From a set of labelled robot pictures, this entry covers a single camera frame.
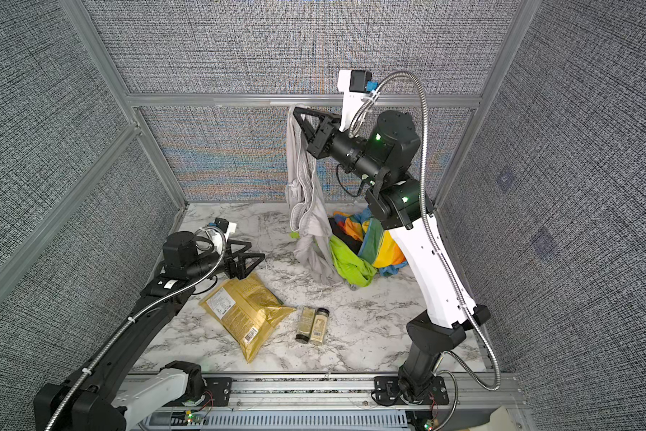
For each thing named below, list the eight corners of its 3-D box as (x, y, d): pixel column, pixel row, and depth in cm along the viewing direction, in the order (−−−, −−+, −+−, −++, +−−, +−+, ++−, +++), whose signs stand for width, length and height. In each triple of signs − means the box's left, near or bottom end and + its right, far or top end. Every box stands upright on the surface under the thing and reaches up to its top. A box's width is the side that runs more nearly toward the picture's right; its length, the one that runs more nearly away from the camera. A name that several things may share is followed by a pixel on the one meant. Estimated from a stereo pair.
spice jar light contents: (310, 343, 84) (310, 339, 81) (316, 312, 90) (316, 307, 87) (324, 346, 83) (324, 342, 80) (329, 314, 90) (329, 309, 86)
